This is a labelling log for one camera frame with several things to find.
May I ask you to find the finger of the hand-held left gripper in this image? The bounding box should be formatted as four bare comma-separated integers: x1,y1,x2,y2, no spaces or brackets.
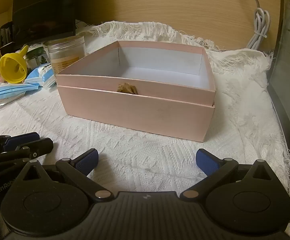
0,137,54,167
0,132,41,151

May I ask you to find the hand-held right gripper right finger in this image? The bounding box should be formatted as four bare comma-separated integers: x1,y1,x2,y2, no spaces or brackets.
179,149,277,201

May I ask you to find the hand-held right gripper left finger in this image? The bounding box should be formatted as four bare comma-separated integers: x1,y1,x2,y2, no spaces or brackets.
16,149,112,201

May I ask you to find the blue face mask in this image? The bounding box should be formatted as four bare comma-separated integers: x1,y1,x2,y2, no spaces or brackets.
0,82,40,103

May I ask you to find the blue white wipes packet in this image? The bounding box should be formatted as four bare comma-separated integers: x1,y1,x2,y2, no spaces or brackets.
25,64,57,88

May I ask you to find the yellow plastic funnel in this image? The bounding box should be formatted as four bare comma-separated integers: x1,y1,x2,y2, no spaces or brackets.
0,44,29,84

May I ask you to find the pink cardboard box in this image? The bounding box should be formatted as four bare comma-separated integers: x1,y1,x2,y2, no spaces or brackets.
56,41,216,142

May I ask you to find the white fringed tablecloth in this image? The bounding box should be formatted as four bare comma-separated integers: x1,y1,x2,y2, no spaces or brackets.
0,21,290,240

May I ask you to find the green lid glass jar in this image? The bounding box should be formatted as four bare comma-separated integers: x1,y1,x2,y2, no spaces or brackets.
25,45,48,69

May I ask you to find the small brown bow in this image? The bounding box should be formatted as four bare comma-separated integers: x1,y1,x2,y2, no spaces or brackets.
116,82,138,95

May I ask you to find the clear jar with brown label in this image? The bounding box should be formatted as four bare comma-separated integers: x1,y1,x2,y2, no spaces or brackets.
47,35,85,75

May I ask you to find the black monitor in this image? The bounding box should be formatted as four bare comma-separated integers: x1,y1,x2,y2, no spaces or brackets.
12,0,77,50

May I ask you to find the white coiled cable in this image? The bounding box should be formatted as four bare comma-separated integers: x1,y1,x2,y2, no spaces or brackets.
240,0,271,50

